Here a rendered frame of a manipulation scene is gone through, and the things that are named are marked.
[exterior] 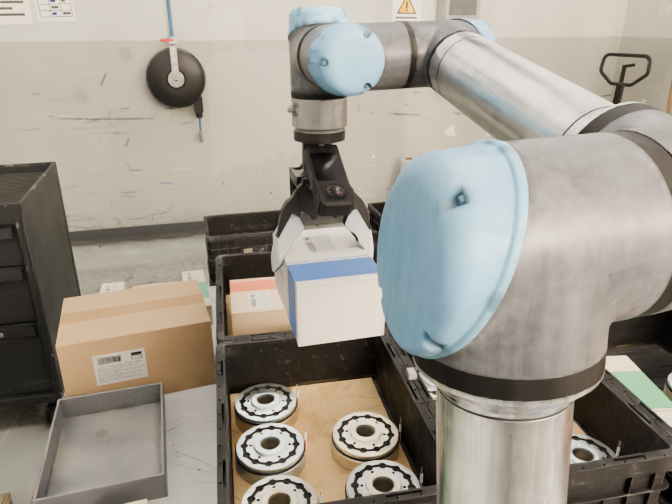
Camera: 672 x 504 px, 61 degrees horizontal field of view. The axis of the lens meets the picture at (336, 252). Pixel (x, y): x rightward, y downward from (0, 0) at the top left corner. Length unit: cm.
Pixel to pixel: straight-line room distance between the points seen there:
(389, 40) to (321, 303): 33
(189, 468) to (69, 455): 23
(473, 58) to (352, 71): 13
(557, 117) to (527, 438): 25
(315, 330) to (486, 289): 49
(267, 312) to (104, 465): 40
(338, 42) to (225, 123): 345
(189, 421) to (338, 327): 54
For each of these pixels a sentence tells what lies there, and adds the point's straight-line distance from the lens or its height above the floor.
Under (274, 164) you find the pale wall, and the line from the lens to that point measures 415.
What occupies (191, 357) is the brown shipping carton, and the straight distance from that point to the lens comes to 127.
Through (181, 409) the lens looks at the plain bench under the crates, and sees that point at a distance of 126.
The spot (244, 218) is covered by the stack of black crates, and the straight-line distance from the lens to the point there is 274.
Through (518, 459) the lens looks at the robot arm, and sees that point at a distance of 37.
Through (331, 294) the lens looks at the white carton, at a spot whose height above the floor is 112.
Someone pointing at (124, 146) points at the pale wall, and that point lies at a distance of 409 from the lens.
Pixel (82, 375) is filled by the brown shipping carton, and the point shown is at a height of 78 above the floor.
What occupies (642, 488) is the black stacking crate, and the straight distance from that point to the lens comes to 92.
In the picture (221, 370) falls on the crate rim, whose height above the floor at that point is 92.
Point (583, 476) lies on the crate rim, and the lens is 82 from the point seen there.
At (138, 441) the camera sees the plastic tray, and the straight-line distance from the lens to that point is 120.
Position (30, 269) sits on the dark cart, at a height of 67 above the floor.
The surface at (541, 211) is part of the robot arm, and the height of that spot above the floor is 136.
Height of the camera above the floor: 145
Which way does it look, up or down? 22 degrees down
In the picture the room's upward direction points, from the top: straight up
